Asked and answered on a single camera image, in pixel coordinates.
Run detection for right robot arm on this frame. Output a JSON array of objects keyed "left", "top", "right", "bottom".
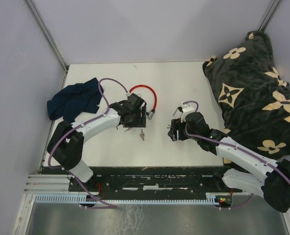
[{"left": 168, "top": 112, "right": 290, "bottom": 213}]

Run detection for silver key bunch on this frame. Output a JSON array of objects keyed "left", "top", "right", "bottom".
[{"left": 139, "top": 129, "right": 145, "bottom": 141}]

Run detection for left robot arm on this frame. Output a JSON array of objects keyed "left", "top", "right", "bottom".
[{"left": 46, "top": 93, "right": 147, "bottom": 191}]

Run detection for red cable lock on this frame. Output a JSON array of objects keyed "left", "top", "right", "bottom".
[{"left": 129, "top": 84, "right": 158, "bottom": 120}]

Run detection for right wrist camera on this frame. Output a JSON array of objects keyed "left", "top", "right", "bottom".
[{"left": 173, "top": 103, "right": 196, "bottom": 122}]

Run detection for white slotted cable duct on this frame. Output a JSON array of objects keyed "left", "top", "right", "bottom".
[{"left": 34, "top": 193, "right": 233, "bottom": 204}]

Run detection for black floral blanket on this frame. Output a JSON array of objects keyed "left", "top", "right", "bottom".
[{"left": 202, "top": 31, "right": 290, "bottom": 160}]

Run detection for navy blue cloth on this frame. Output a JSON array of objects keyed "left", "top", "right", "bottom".
[{"left": 46, "top": 78, "right": 104, "bottom": 123}]

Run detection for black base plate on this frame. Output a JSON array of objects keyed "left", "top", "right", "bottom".
[{"left": 41, "top": 165, "right": 233, "bottom": 194}]

